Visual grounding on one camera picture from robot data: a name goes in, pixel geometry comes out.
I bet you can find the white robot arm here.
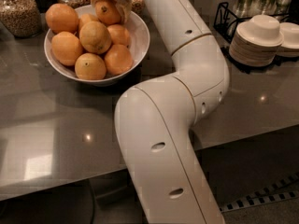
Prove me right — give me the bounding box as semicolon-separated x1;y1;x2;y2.
114;0;230;224

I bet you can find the small hidden back orange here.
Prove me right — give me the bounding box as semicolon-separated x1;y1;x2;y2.
78;13;98;32

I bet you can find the centre yellowish orange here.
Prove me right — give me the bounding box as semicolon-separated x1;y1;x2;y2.
79;21;112;55

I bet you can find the white ceramic bowl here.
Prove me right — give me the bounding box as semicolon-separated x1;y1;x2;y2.
44;5;150;87

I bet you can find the white paper bowl stack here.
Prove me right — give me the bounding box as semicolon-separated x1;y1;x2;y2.
236;15;283;47

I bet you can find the right glass cereal jar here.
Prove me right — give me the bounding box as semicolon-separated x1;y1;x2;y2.
131;0;145;15

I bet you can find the glass cereal jar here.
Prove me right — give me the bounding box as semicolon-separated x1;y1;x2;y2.
131;0;145;15
0;0;42;38

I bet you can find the left glass cereal jar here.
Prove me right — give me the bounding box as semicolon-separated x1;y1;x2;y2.
0;0;42;38

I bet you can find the glass cup left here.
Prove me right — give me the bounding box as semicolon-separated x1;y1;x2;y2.
233;0;255;18

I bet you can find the glass cup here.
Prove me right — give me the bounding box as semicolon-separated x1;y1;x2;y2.
257;0;276;14
233;0;255;18
275;0;292;14

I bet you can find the stack of paper plates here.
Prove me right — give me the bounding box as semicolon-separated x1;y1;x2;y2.
228;21;283;68

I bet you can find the glass cup middle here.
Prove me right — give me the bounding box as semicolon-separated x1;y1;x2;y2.
257;0;276;14

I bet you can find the glass cup right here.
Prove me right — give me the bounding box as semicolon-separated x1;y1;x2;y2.
275;0;292;14

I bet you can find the black white striped floor strip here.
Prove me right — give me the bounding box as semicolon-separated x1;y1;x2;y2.
220;172;299;213

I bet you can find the black wire rack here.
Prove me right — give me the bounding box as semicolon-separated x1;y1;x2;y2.
213;2;299;74

